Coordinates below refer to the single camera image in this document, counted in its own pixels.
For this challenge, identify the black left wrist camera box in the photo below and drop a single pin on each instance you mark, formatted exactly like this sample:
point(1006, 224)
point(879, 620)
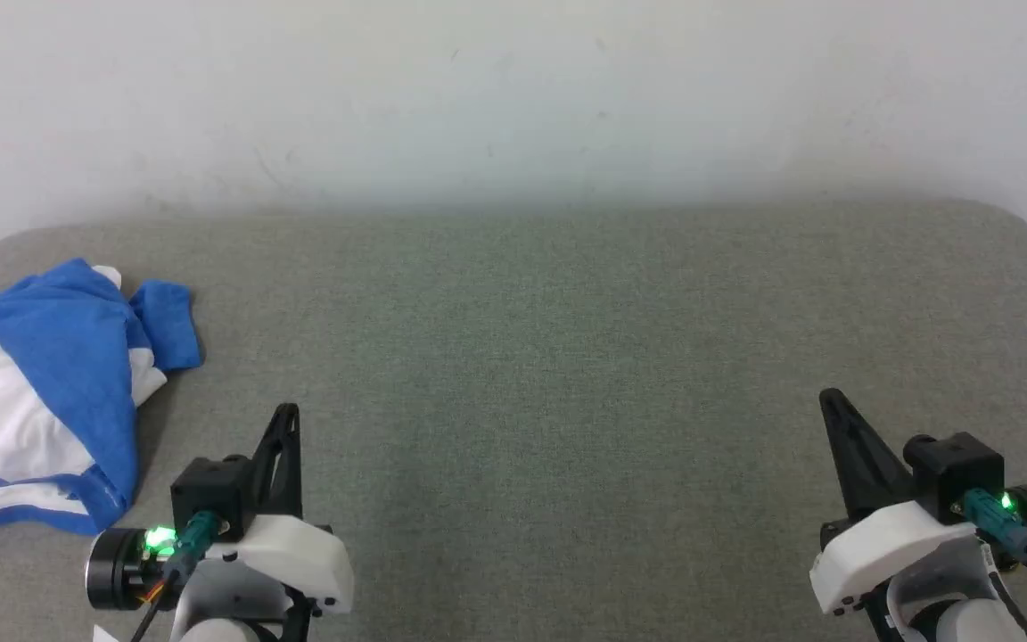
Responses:
point(206, 490)

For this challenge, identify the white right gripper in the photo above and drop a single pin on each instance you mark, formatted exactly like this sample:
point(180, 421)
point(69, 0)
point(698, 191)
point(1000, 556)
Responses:
point(879, 553)

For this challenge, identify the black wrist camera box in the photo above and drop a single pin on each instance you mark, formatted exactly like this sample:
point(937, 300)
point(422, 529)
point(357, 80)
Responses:
point(206, 490)
point(955, 468)

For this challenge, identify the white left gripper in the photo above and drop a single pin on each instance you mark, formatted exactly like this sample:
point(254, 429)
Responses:
point(291, 557)

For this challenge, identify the grey fabric sofa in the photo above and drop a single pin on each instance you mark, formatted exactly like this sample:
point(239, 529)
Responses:
point(513, 401)

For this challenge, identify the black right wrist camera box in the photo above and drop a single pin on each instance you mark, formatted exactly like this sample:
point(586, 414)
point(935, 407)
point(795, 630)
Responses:
point(955, 468)

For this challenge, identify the blue and white shirt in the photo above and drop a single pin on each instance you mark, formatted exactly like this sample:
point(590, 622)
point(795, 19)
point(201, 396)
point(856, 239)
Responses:
point(59, 357)

